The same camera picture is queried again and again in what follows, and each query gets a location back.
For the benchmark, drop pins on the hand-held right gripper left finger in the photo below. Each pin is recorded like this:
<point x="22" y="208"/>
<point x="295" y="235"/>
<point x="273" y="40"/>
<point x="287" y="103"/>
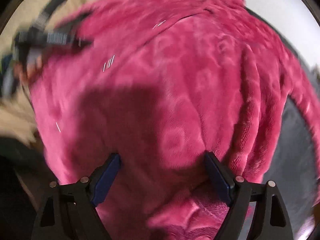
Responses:
<point x="106" y="180"/>

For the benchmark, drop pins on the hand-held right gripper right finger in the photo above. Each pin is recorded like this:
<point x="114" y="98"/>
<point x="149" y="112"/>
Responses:
<point x="218" y="177"/>

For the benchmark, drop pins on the pink fleece robe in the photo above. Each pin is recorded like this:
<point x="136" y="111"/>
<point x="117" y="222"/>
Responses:
<point x="175" y="80"/>

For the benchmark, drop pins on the dark grey bed cover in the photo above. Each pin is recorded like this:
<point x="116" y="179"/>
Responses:
<point x="297" y="140"/>

